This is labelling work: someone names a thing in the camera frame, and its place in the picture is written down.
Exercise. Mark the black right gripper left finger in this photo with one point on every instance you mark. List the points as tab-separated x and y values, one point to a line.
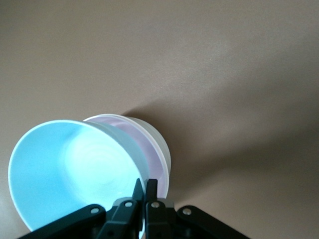
122	219

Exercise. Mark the brown table cloth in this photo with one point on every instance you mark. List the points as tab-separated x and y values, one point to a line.
174	49

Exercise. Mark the blue plastic bowl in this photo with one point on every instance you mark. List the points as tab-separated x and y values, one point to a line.
62	169

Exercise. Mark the white plastic bowl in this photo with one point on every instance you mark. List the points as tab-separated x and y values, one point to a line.
162	144

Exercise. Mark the pink plastic bowl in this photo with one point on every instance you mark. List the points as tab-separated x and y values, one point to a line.
149	147

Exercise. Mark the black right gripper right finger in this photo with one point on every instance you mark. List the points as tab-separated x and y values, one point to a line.
157	219

